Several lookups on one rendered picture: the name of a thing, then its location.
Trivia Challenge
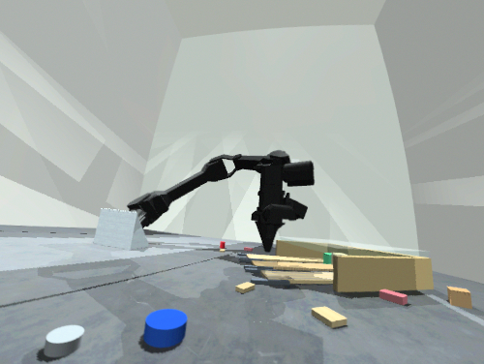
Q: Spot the blue cylinder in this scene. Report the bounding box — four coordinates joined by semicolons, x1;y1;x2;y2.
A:
143;309;187;348

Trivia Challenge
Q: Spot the small green cube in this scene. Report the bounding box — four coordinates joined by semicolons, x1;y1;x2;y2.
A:
323;253;332;264

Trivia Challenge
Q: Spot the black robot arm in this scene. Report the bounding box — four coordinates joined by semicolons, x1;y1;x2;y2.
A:
127;150;315;228

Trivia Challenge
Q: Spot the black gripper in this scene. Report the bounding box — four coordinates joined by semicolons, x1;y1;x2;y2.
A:
251;185;296;253

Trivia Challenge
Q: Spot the white short cylinder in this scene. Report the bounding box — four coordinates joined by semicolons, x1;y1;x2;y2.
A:
44;325;84;357

